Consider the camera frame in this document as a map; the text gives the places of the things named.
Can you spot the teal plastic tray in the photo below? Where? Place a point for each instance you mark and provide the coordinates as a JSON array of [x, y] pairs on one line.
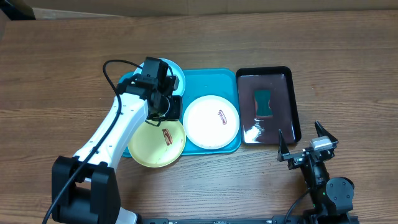
[[210, 81]]

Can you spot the yellow plate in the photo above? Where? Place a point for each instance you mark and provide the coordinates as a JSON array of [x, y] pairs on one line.
[[154, 147]]

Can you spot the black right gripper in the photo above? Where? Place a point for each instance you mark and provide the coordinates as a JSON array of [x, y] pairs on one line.
[[297, 158]]

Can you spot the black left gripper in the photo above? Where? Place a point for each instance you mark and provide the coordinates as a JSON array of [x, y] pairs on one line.
[[175, 114]]

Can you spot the cardboard backboard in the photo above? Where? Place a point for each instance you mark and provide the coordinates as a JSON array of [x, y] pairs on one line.
[[18, 10]]

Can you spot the green scrub sponge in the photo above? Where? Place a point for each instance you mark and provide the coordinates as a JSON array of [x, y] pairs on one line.
[[262, 104]]

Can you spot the white plate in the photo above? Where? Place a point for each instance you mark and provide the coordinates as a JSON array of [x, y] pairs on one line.
[[211, 122]]

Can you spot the black water tray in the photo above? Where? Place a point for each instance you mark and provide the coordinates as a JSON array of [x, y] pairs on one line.
[[265, 131]]

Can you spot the light blue plate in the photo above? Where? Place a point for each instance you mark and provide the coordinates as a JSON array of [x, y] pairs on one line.
[[159, 77]]

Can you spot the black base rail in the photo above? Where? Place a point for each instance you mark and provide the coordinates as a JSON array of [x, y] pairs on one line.
[[278, 219]]

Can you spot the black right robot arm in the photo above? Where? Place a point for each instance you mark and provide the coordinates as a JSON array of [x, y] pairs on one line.
[[332, 198]]

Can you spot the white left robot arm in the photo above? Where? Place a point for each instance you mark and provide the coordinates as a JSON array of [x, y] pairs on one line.
[[84, 187]]

